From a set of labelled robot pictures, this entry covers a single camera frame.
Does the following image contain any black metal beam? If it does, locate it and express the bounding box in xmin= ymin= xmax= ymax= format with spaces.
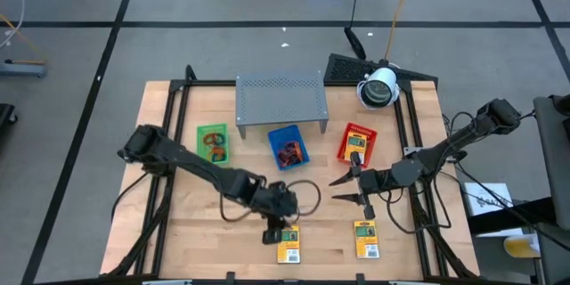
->
xmin=467 ymin=195 xmax=570 ymax=250

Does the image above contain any white floor cable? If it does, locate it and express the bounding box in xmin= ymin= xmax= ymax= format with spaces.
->
xmin=0 ymin=0 xmax=26 ymax=50

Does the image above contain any black arm base cable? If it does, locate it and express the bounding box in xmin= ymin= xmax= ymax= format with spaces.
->
xmin=110 ymin=171 xmax=151 ymax=223

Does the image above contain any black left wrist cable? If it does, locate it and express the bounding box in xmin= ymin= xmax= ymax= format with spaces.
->
xmin=219 ymin=179 xmax=322 ymax=224

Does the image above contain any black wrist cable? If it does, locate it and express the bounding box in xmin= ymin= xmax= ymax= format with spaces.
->
xmin=219 ymin=179 xmax=322 ymax=224
xmin=386 ymin=173 xmax=453 ymax=235

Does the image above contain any green plastic basket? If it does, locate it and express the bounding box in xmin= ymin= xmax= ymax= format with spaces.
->
xmin=196 ymin=123 xmax=231 ymax=167

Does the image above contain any dark red rubber band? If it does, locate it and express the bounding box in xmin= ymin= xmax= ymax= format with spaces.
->
xmin=276 ymin=141 xmax=305 ymax=167

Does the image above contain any red plastic basket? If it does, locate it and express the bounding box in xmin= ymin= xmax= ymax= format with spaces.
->
xmin=336 ymin=121 xmax=379 ymax=168

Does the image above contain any yellow hanging cable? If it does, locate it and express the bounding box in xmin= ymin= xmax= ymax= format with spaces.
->
xmin=383 ymin=0 xmax=419 ymax=61

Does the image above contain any yellow crayon box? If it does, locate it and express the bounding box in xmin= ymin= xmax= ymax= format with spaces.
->
xmin=276 ymin=225 xmax=301 ymax=265
xmin=343 ymin=131 xmax=370 ymax=165
xmin=354 ymin=220 xmax=380 ymax=260

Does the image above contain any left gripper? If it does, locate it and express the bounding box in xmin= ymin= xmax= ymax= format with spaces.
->
xmin=251 ymin=181 xmax=298 ymax=245

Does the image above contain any yellow container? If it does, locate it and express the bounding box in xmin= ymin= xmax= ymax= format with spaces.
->
xmin=503 ymin=234 xmax=542 ymax=259

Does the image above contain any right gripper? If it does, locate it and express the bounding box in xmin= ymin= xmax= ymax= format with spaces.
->
xmin=328 ymin=151 xmax=393 ymax=220

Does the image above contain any grey floor base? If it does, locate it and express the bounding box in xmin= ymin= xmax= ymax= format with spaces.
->
xmin=0 ymin=60 xmax=49 ymax=78

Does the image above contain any white cardboard box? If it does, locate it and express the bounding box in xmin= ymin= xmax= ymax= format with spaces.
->
xmin=462 ymin=181 xmax=525 ymax=238

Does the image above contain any blue plastic basket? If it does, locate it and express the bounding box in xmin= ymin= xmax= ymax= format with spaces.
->
xmin=266 ymin=124 xmax=311 ymax=172

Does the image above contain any red-orange coil wrist keychain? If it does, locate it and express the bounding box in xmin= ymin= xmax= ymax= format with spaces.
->
xmin=202 ymin=131 xmax=225 ymax=147

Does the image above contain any grey perforated metal shelf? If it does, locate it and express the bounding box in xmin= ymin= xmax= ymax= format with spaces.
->
xmin=234 ymin=69 xmax=330 ymax=140

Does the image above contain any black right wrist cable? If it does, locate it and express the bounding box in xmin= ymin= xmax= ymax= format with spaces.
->
xmin=386 ymin=173 xmax=453 ymax=235

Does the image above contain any grey cabinet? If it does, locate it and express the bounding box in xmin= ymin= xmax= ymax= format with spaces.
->
xmin=533 ymin=94 xmax=570 ymax=285

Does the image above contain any black hanging cable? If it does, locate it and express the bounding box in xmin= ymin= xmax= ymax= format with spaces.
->
xmin=343 ymin=0 xmax=367 ymax=61

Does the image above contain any orange floor cable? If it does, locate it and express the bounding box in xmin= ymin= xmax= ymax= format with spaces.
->
xmin=0 ymin=12 xmax=48 ymax=66

